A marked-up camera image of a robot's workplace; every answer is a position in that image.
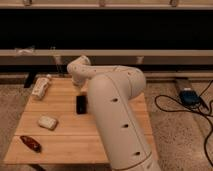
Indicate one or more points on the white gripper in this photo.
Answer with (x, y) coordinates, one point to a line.
(81, 89)

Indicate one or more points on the blue power adapter box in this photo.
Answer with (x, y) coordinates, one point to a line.
(189, 97)

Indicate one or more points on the dark red chili pepper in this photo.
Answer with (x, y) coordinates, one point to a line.
(31, 143)

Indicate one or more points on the white plastic bottle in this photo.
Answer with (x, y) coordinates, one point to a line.
(41, 86)

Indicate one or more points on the white soap bar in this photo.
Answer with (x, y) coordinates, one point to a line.
(47, 122)

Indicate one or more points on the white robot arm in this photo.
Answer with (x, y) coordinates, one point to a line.
(108, 93)

